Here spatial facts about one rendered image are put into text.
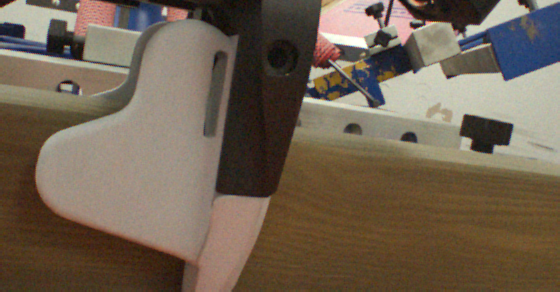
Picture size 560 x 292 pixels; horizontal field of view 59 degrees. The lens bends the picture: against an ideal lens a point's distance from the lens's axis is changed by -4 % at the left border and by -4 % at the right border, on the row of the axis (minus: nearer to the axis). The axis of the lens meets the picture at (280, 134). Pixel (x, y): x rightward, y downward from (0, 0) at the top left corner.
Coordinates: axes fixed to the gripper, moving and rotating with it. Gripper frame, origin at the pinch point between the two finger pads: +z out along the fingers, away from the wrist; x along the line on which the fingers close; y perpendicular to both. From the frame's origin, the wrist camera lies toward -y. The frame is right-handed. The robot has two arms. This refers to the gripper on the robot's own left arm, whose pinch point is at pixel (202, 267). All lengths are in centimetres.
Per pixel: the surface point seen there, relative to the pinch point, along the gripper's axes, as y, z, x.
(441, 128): -31.1, -3.5, -30.0
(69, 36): 7.7, -6.0, -37.4
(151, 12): -3, -12, -88
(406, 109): -200, 10, -296
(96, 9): 6, -10, -57
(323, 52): -31, -10, -65
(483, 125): -26.3, -5.4, -18.1
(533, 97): -200, -14, -183
